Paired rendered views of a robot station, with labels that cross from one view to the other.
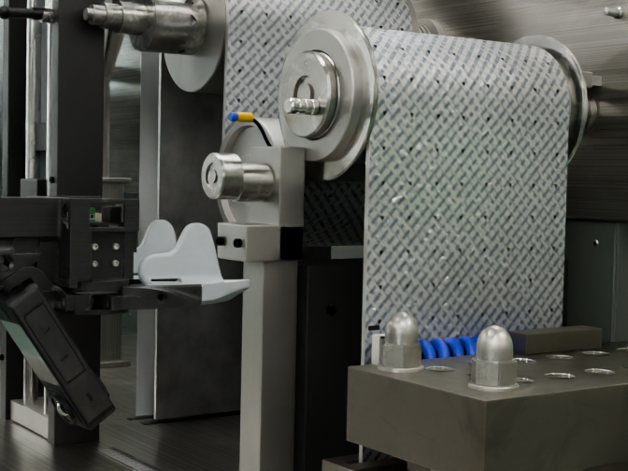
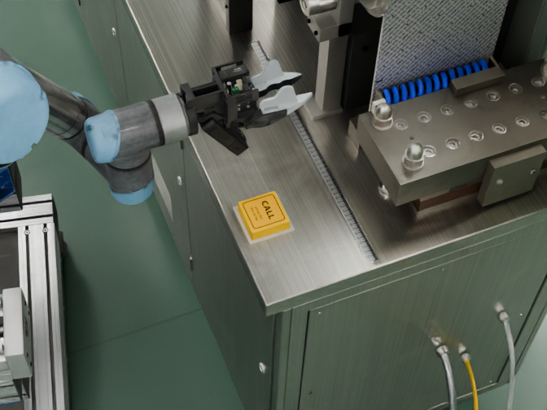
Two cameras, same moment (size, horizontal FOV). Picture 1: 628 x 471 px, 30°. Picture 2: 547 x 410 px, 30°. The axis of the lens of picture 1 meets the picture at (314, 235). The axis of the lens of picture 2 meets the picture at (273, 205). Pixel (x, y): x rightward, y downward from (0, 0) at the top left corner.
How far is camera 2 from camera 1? 1.19 m
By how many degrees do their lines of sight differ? 53
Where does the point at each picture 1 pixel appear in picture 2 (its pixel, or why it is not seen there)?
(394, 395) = (373, 145)
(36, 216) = (213, 99)
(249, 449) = (319, 96)
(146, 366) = not seen: outside the picture
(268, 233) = (332, 29)
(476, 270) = (442, 45)
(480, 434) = (397, 192)
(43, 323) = (217, 133)
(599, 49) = not seen: outside the picture
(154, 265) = (265, 103)
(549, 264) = (491, 29)
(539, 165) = not seen: outside the picture
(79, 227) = (231, 106)
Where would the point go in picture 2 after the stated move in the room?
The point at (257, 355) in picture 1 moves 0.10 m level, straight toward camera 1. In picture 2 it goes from (324, 67) to (316, 111)
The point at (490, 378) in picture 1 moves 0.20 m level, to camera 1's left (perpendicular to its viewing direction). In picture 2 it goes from (409, 164) to (288, 142)
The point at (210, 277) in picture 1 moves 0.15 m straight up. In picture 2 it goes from (291, 102) to (295, 36)
